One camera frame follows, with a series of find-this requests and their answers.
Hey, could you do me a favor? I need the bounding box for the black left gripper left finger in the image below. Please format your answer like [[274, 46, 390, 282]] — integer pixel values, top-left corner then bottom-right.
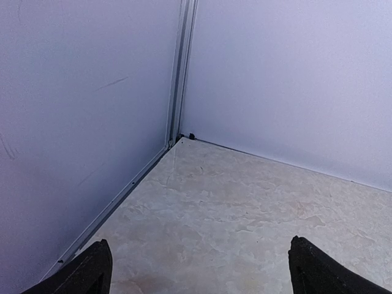
[[24, 239, 112, 294]]

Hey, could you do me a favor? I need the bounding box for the aluminium left corner post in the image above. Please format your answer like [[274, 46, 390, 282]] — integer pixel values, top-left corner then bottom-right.
[[166, 0, 198, 149]]

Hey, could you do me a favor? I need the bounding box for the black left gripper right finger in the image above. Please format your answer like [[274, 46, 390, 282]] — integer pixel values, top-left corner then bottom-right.
[[288, 236, 390, 293]]

